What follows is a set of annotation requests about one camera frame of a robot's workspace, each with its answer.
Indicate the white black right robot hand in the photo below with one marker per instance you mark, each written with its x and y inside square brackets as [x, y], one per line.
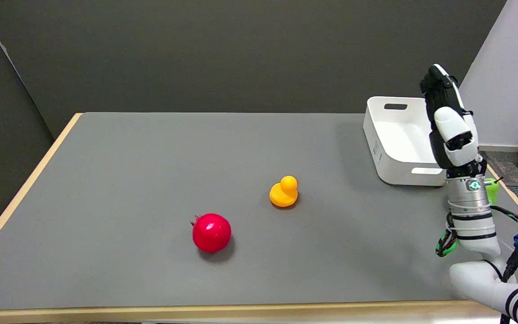
[452, 128]

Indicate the yellow rubber duck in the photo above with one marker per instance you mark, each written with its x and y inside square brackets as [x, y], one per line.
[284, 192]

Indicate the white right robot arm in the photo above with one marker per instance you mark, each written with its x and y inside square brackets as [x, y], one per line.
[475, 225]

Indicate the white plastic bin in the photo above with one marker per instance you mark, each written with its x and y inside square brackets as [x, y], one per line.
[400, 144]

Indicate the green pear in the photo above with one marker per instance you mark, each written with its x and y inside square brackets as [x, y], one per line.
[493, 189]

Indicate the red pomegranate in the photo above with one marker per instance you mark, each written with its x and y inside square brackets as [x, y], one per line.
[212, 232]

